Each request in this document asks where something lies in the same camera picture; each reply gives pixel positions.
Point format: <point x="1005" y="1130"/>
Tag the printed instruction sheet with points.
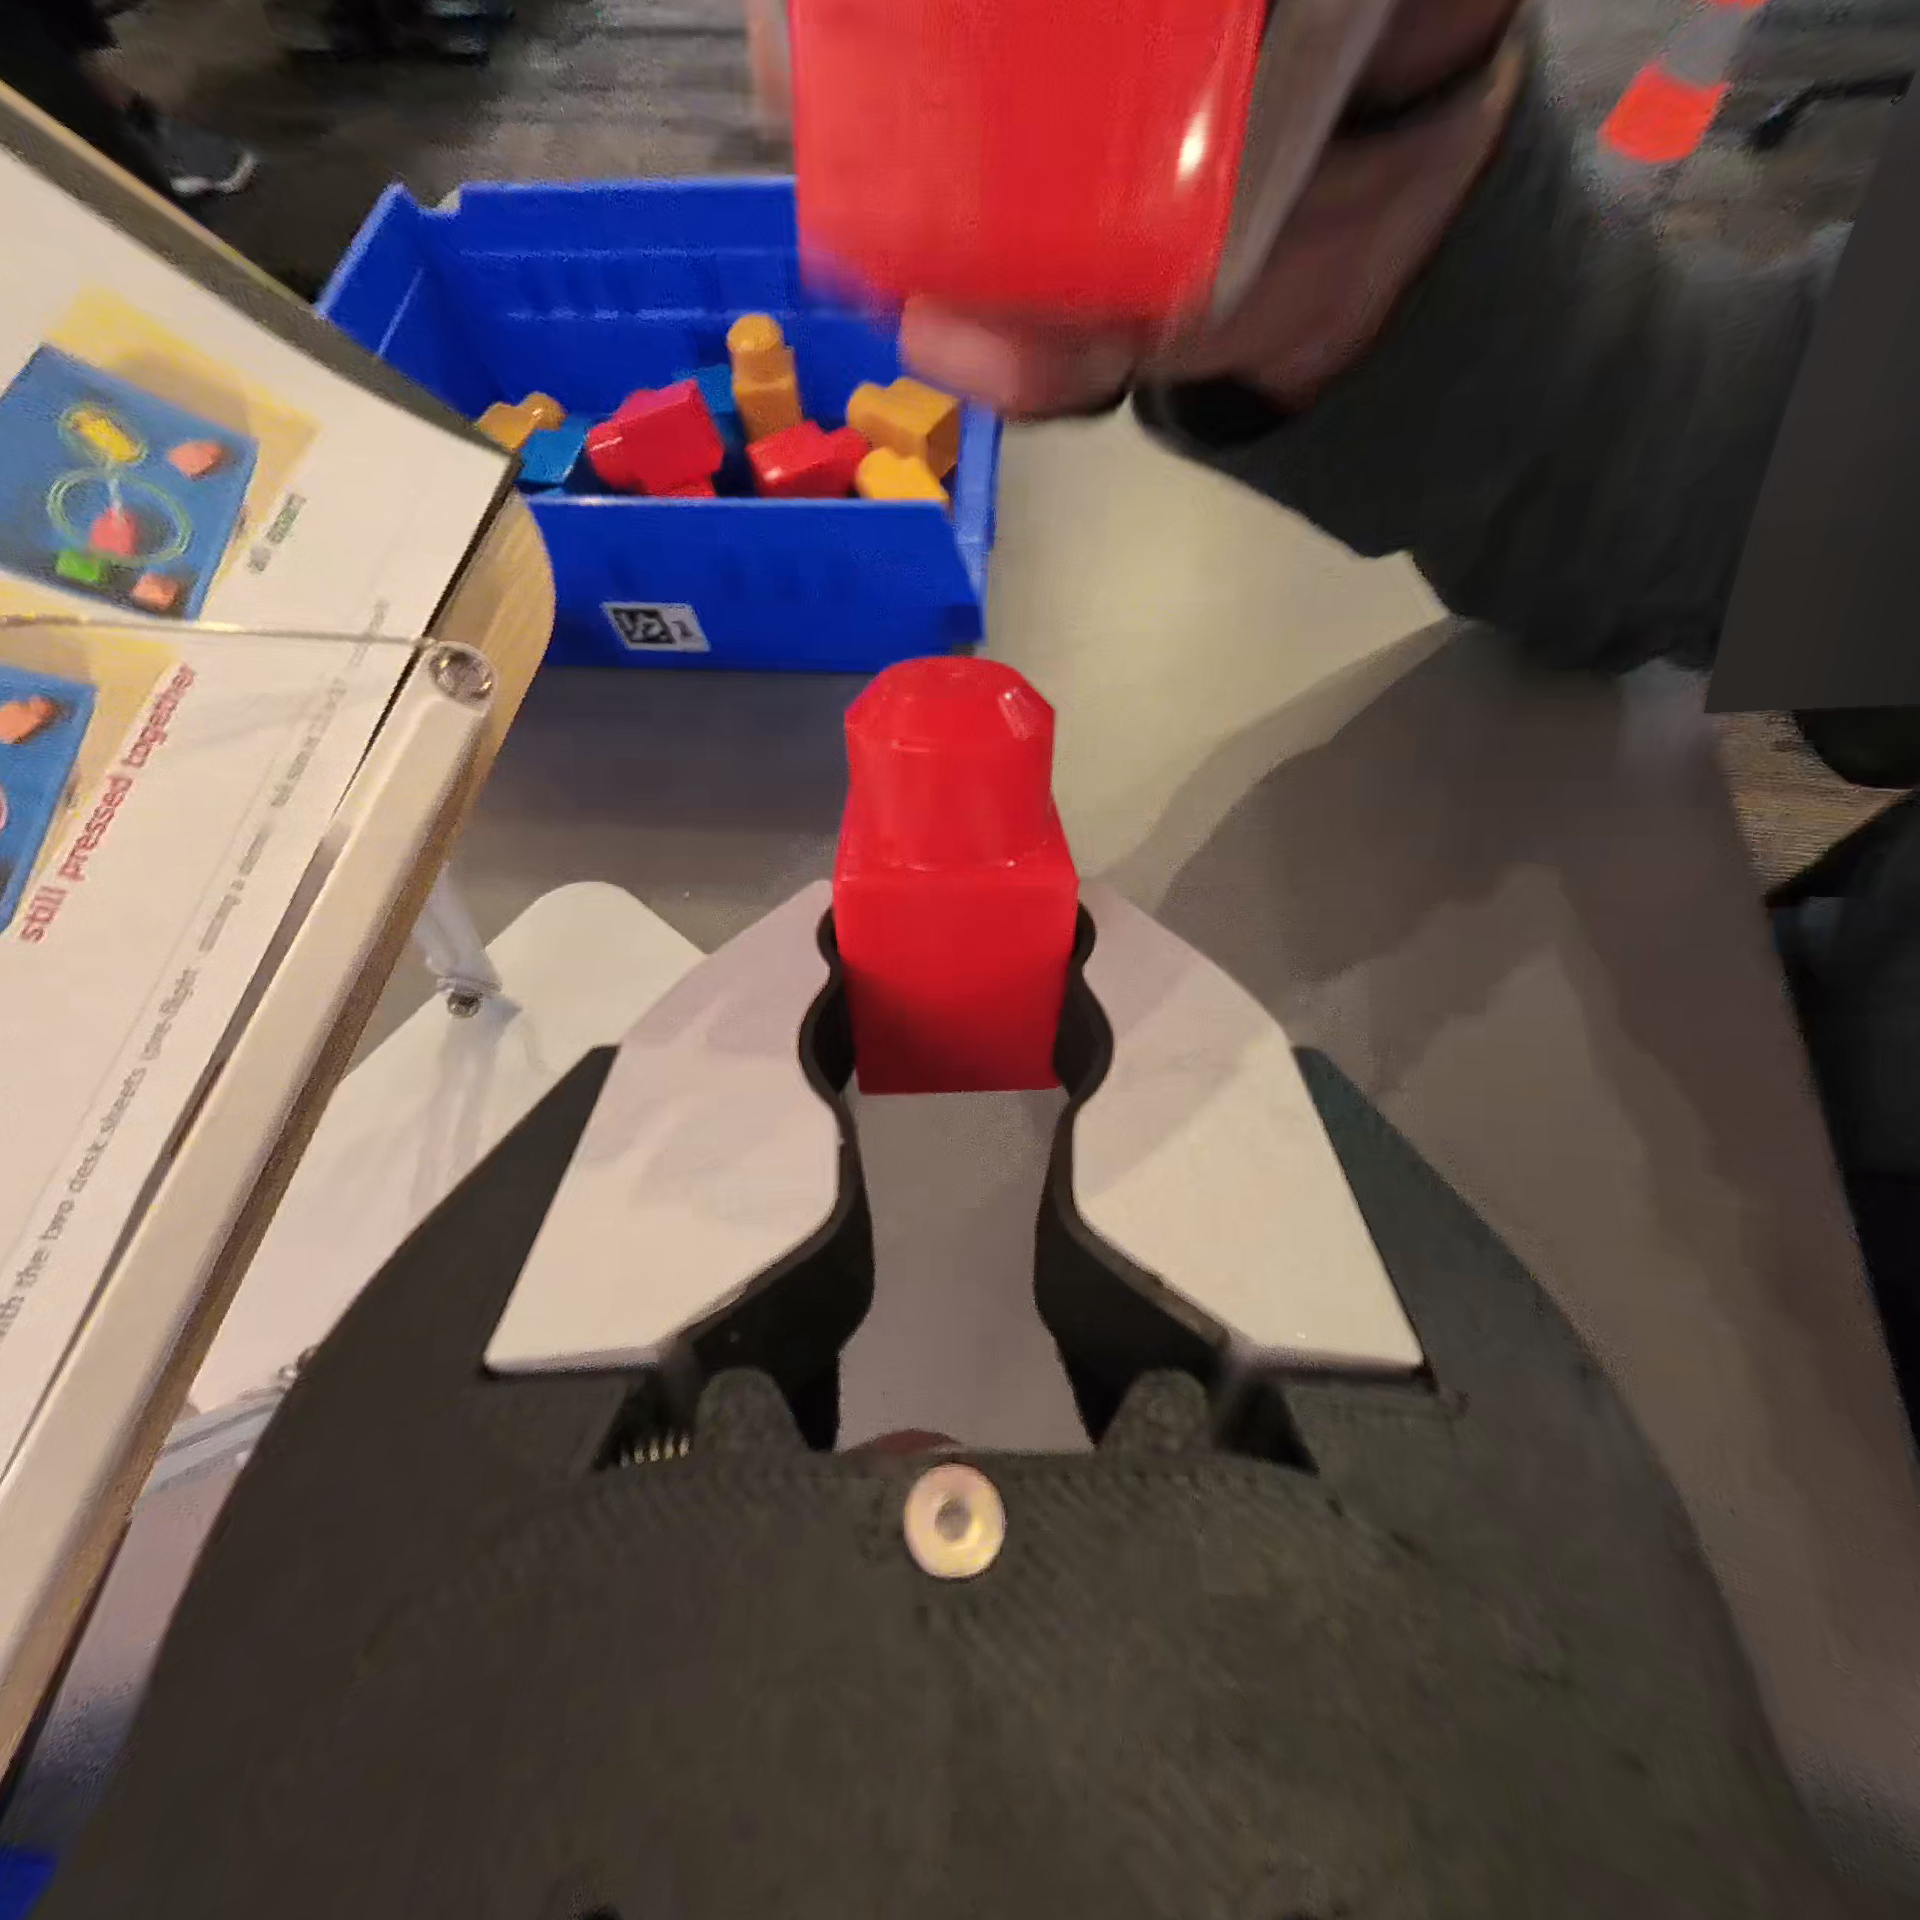
<point x="375" y="494"/>

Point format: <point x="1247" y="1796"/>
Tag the grey desk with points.
<point x="1424" y="974"/>

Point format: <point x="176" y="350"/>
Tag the red toy block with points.
<point x="1021" y="150"/>
<point x="952" y="960"/>

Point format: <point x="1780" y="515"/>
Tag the pile of toy blocks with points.
<point x="660" y="435"/>

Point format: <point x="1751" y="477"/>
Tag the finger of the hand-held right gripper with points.
<point x="1299" y="104"/>

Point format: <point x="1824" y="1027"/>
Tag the person's right hand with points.
<point x="1351" y="271"/>

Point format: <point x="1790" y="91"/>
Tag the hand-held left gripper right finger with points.
<point x="1230" y="1201"/>

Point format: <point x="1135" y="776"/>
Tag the instruction sheet on stand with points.
<point x="511" y="601"/>

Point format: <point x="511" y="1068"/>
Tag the person's right forearm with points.
<point x="1575" y="451"/>

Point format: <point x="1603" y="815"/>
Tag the blue bin of blocks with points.
<point x="750" y="584"/>

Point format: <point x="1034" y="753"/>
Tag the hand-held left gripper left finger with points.
<point x="690" y="1201"/>

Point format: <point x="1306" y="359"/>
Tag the orange traffic cone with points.
<point x="1658" y="113"/>

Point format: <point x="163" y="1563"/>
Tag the person's torso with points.
<point x="1874" y="974"/>

